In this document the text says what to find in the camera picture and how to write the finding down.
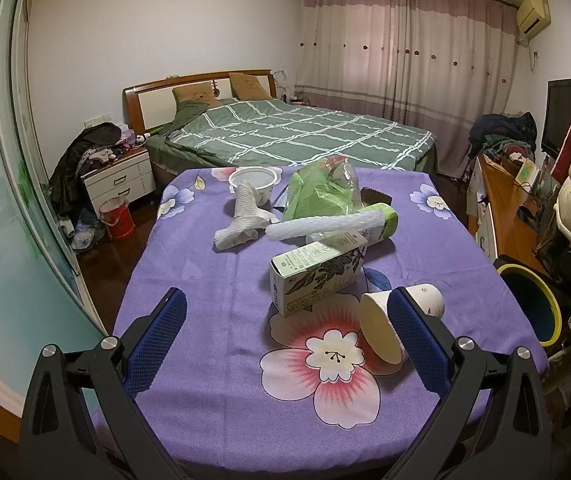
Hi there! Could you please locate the white bubble wrap roll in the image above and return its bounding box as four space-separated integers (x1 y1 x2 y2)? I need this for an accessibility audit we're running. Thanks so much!
266 209 385 240

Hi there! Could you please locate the wooden desk cabinet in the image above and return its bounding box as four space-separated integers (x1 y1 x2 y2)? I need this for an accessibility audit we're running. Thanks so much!
465 156 548 276

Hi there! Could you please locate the dark clothes pile on nightstand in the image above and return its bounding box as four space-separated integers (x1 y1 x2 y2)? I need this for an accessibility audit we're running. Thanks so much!
49 122 123 222

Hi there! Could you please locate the white nightstand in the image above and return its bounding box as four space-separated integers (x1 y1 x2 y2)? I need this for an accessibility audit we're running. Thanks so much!
83 146 156 217

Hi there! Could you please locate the right brown pillow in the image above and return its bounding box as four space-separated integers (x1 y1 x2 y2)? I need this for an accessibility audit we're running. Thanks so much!
228 73 272 101

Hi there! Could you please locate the glass sliding wardrobe door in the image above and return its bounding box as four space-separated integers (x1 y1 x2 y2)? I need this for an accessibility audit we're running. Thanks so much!
0 0 106 416

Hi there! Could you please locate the green plastic bag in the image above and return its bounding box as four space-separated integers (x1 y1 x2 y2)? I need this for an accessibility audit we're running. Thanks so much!
282 158 346 221

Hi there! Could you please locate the bed with green quilt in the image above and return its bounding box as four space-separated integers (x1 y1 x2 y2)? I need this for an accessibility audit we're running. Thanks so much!
146 99 436 177

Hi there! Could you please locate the clothes pile on desk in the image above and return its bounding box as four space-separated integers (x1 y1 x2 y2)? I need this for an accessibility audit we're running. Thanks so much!
468 112 537 159

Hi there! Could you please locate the left brown pillow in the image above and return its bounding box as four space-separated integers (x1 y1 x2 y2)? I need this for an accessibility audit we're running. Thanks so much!
172 81 222 107

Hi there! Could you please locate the white paper cup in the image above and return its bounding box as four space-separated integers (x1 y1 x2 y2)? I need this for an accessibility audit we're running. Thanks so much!
358 283 447 365

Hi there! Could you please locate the yellow rimmed trash bin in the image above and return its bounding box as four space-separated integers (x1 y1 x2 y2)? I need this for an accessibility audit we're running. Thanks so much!
494 259 562 349

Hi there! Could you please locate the dark brown small box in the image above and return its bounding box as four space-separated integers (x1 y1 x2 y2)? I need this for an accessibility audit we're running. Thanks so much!
360 186 393 206

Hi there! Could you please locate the wooden headboard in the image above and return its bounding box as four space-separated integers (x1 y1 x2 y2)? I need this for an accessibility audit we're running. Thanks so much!
124 70 277 134

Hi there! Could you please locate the brown pillow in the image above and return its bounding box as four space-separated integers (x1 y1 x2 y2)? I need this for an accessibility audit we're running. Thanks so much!
228 73 272 101
172 81 222 107

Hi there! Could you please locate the white plastic bowl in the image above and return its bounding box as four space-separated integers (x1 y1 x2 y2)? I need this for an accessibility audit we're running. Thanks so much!
228 166 282 206

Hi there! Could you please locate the black television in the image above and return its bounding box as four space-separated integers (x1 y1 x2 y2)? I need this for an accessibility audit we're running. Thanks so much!
541 78 571 159

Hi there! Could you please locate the white paper towel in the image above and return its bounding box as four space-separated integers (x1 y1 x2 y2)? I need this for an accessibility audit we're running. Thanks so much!
214 181 278 252

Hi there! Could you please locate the red bucket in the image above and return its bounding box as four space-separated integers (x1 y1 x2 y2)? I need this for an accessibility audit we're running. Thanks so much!
99 197 136 240

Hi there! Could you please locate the green white carton box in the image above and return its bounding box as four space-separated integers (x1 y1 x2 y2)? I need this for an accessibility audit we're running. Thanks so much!
269 231 367 318

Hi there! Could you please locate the pink beige curtain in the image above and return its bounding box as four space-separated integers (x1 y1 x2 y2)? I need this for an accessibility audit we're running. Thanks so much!
294 0 517 178

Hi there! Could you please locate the clear plastic bottle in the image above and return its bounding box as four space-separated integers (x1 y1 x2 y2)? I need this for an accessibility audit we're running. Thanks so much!
321 155 361 214

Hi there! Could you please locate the air conditioner unit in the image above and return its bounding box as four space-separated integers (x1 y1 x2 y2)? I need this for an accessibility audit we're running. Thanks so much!
517 0 551 39

